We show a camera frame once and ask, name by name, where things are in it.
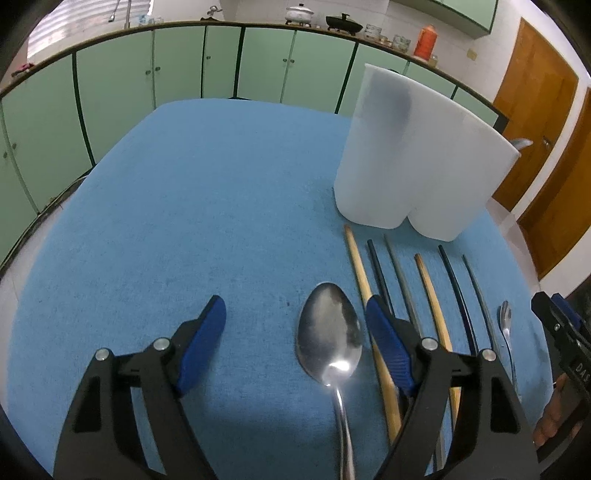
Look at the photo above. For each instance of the orange thermos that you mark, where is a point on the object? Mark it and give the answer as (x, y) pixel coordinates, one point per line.
(425, 41)

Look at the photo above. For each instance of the stack of bowls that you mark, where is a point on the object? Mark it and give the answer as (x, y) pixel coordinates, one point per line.
(372, 31)

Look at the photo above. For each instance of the grey chopstick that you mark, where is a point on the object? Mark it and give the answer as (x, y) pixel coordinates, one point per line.
(399, 277)
(480, 300)

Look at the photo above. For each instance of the white plastic utensil holder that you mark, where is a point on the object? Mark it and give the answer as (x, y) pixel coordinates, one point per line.
(415, 161)

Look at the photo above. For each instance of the black chopstick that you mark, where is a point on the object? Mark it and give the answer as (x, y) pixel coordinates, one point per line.
(376, 263)
(455, 286)

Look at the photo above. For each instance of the person's right hand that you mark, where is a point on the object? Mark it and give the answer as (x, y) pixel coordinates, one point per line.
(549, 417)

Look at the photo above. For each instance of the green upper kitchen cabinets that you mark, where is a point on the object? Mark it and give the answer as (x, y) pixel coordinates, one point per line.
(443, 14)

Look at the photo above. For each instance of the white cooking pot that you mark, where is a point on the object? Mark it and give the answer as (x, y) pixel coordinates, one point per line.
(299, 14)

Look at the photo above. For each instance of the large metal spoon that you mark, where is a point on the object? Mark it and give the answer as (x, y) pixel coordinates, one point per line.
(330, 332)

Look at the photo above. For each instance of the black wok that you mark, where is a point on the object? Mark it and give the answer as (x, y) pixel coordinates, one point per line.
(344, 22)

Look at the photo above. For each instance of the wall light switch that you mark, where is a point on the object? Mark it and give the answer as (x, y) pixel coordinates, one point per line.
(472, 54)

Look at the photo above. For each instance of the green kitchen cabinets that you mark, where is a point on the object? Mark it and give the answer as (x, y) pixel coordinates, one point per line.
(115, 92)
(443, 14)

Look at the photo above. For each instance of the white window blind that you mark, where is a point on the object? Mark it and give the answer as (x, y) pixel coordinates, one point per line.
(64, 27)

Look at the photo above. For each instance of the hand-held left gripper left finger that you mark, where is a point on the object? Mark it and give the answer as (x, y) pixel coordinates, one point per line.
(203, 341)

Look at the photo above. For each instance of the metal kitchen faucet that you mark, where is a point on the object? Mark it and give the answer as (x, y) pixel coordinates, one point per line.
(125, 11)

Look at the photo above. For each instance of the wooden door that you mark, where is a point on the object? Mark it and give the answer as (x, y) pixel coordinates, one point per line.
(563, 207)
(531, 92)

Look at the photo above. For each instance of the small metal spoon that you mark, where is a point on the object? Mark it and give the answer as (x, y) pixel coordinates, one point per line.
(506, 318)

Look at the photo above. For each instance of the wooden chopstick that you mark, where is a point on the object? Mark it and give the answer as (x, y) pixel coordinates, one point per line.
(431, 295)
(362, 277)

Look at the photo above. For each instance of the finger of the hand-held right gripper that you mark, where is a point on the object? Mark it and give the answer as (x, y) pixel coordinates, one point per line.
(561, 318)

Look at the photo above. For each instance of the pink cloth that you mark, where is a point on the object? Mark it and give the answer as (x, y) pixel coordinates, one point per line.
(24, 68)

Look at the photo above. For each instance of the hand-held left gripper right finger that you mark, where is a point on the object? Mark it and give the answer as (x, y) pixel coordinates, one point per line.
(388, 341)

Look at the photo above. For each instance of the green lower kitchen cabinets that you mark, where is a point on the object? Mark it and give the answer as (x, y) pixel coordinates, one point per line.
(115, 92)

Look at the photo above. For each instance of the metal kettle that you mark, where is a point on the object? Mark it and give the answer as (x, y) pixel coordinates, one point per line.
(211, 11)

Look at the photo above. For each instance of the blue tablecloth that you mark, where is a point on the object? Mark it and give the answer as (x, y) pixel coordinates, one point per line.
(184, 230)

